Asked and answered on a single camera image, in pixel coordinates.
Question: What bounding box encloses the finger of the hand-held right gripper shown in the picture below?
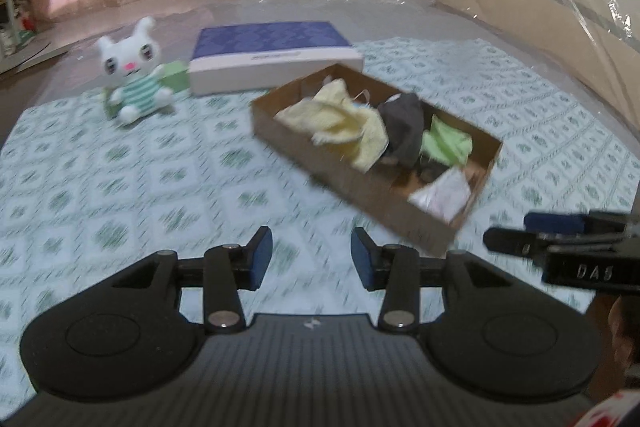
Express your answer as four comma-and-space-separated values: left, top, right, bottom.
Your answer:
524, 210, 640, 239
483, 227, 558, 264

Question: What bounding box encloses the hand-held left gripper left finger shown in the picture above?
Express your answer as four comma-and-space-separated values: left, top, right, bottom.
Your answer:
110, 227, 274, 333

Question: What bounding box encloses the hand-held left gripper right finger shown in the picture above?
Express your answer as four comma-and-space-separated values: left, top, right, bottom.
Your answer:
351, 227, 521, 333

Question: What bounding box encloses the brown cardboard box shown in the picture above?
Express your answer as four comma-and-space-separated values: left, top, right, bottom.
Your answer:
250, 63, 503, 257

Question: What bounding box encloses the white cloth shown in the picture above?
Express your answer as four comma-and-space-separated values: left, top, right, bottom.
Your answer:
410, 169, 473, 223

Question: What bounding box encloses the light green cloth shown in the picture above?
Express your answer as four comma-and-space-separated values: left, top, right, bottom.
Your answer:
420, 114, 473, 168

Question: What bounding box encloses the grey face mask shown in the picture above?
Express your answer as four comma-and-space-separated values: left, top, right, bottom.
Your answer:
377, 93, 426, 168

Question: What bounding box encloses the yellow towel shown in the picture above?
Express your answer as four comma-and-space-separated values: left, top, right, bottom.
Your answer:
275, 78, 388, 172

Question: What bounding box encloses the person's right hand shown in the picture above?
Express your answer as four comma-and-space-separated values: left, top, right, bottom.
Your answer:
586, 293, 640, 404

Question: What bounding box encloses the green floral tablecloth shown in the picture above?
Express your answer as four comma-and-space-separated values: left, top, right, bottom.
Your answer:
0, 37, 640, 408

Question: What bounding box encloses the green carton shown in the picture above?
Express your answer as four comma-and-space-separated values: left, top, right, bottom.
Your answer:
102, 61, 190, 120

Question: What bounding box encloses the blue and white box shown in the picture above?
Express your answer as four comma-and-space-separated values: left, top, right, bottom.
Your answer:
189, 21, 363, 96

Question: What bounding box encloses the beige bed headboard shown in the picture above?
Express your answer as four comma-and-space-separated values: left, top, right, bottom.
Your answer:
432, 0, 640, 108

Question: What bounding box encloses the white plush bunny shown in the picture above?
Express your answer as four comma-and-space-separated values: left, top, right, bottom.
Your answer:
97, 17, 176, 128

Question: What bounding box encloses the standing fan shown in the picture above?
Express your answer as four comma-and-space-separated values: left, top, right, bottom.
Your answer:
0, 0, 71, 76

